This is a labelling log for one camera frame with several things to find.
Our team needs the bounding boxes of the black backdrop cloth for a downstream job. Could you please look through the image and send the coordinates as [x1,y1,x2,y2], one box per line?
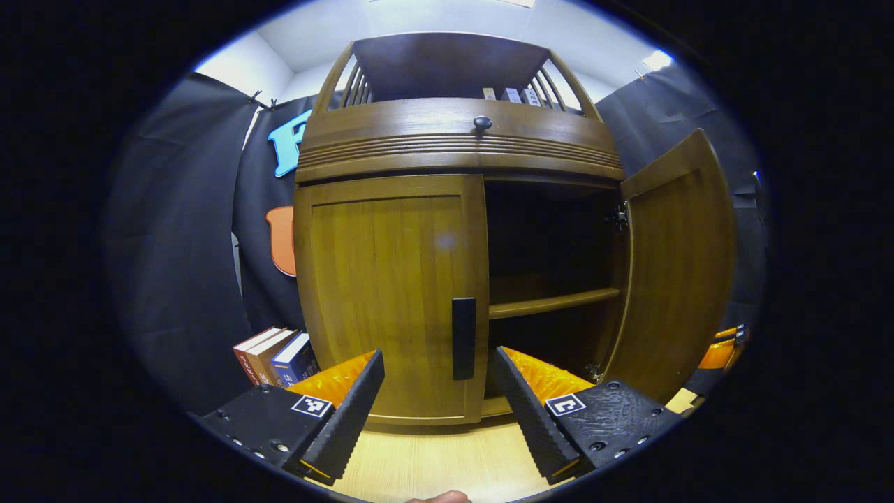
[101,63,769,413]

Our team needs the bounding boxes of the dark blue book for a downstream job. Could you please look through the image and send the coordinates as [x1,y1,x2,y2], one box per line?
[271,334,321,387]

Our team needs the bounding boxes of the black door handle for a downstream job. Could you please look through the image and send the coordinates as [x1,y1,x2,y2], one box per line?
[452,298,477,380]

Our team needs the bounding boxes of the wooden shoe cabinet door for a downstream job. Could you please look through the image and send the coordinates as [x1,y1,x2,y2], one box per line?
[293,175,490,427]
[602,129,738,404]

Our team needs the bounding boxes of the tan book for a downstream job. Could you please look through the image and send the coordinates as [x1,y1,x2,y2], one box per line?
[246,330,298,387]

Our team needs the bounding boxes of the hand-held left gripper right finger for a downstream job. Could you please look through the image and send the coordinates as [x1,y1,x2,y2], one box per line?
[492,346,682,486]

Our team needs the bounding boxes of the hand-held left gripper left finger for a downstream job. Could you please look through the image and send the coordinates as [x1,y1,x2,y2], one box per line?
[199,349,386,488]

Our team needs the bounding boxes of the wooden cabinet drawer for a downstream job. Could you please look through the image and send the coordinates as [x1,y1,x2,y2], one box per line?
[297,98,624,182]

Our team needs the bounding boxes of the red brown book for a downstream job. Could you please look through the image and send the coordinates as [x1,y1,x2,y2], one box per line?
[233,327,284,386]

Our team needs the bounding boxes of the wooden double-door shoe cabinet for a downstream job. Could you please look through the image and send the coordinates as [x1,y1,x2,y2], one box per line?
[293,31,738,427]

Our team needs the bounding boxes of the wooden inner shelf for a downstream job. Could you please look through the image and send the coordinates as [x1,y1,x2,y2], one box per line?
[489,288,621,320]

